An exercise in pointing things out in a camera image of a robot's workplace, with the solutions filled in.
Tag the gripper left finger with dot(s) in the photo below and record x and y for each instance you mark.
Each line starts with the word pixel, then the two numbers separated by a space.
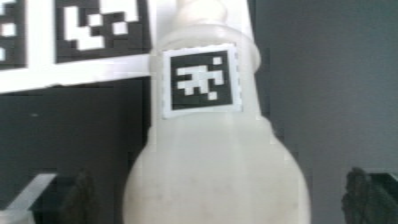
pixel 55 201

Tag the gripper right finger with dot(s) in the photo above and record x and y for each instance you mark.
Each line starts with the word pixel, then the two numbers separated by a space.
pixel 369 198

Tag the white lamp bulb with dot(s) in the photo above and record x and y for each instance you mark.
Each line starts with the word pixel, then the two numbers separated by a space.
pixel 215 175

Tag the white marker sheet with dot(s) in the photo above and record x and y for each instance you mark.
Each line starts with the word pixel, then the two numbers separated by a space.
pixel 75 41

